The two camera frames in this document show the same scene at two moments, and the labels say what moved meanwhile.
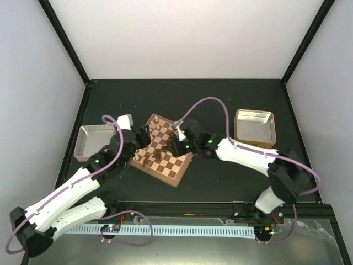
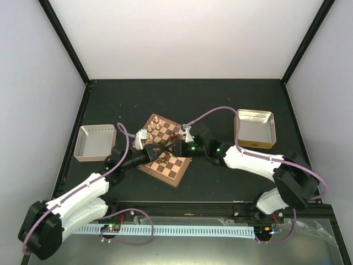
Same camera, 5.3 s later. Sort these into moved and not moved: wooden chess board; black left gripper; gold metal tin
Moved: black left gripper
Not moved: wooden chess board; gold metal tin
